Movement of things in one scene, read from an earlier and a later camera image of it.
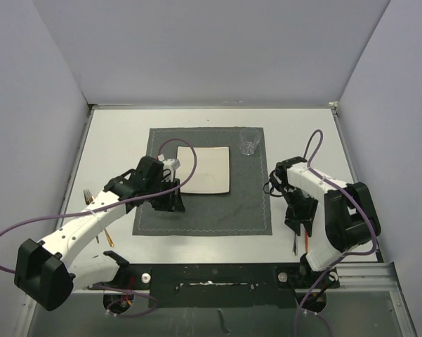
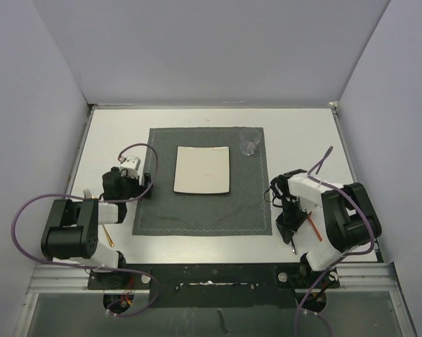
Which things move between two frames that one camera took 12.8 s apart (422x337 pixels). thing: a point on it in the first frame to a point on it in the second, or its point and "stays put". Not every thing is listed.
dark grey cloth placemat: x=243 y=211 stays put
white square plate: x=212 y=173 stays put
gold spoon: x=89 y=199 stays put
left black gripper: x=173 y=203 to x=139 y=189
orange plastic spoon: x=307 y=241 to x=318 y=234
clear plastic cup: x=248 y=140 stays put
